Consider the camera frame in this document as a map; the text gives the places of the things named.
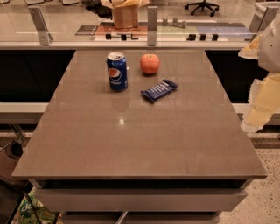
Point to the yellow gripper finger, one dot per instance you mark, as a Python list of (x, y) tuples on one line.
[(263, 102), (250, 52)]

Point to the red orange apple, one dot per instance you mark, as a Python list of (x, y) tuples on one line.
[(149, 63)]

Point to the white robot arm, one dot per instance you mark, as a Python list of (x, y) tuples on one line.
[(269, 48)]

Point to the black office chair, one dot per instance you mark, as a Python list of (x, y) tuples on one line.
[(202, 5)]

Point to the blue snack bar wrapper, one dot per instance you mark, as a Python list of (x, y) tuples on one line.
[(162, 89)]

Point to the brown cardboard box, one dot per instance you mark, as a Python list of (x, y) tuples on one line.
[(125, 12)]

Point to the blue Pepsi soda can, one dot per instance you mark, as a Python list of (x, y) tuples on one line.
[(117, 71)]

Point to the green patterned bag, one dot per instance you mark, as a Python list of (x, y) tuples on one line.
[(32, 211)]

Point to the right metal glass bracket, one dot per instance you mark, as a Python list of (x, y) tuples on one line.
[(260, 23)]

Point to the metal glass bracket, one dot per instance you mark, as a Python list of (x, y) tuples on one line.
[(44, 37), (152, 25), (260, 23)]

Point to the middle metal glass bracket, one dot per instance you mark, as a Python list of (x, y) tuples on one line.
[(152, 25)]

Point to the left metal glass bracket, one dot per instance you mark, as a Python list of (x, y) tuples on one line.
[(44, 37)]

